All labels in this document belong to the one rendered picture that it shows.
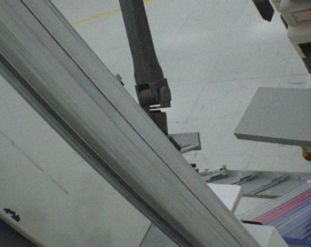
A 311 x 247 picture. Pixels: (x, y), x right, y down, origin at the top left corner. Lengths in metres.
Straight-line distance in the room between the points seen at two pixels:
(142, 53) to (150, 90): 0.10
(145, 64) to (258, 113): 0.70
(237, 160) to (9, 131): 2.20
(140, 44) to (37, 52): 0.95
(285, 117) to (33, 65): 1.50
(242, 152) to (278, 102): 0.85
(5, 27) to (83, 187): 0.24
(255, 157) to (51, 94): 2.27
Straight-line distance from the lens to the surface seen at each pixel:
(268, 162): 2.44
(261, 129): 1.72
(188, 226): 0.35
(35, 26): 0.26
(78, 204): 0.45
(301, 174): 1.34
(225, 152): 2.64
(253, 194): 1.20
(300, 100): 1.74
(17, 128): 0.41
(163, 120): 1.22
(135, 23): 1.20
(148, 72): 1.19
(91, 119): 0.28
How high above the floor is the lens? 1.74
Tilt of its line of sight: 34 degrees down
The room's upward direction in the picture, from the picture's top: 40 degrees counter-clockwise
